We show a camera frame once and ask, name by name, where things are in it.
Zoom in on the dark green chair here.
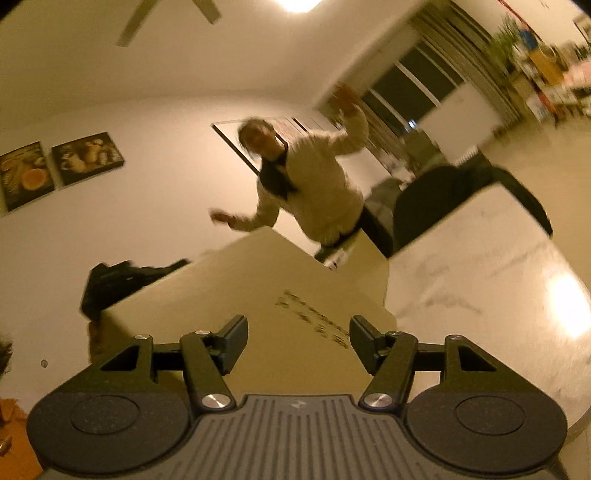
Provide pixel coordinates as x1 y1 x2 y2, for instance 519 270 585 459
466 165 554 237
394 165 469 258

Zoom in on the green potted plant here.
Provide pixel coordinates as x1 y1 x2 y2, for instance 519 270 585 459
488 16 525 72

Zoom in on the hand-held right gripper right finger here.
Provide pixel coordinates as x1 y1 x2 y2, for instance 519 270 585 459
348 316 502 412

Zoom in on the ceiling fan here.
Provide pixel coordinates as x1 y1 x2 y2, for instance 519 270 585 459
115 0 222 48

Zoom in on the grey curtain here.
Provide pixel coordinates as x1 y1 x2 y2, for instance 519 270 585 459
410 4 527 137

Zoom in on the white marble desktop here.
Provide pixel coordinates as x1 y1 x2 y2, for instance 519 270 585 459
385 181 591 432

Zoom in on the white panel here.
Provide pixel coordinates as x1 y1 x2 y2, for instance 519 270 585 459
431 83 502 163

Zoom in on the cluttered shelf unit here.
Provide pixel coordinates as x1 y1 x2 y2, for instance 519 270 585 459
512 28 591 127

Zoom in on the dark painting with pale bread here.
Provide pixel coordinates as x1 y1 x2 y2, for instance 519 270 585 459
51 131 126 188

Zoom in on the wooden door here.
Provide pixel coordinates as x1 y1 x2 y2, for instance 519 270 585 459
0 398 43 480

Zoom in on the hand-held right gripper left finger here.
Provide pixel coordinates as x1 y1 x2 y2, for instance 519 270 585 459
98 315 249 412

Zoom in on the dark painting with orange pie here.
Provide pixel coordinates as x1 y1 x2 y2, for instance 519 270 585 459
0 141 57 214

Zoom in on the dark window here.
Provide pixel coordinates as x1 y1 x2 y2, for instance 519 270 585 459
360 44 465 169

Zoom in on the beige box lid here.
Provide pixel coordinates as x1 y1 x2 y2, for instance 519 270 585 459
87 228 399 398

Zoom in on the ceiling lamp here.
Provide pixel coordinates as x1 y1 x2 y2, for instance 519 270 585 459
276 0 325 14

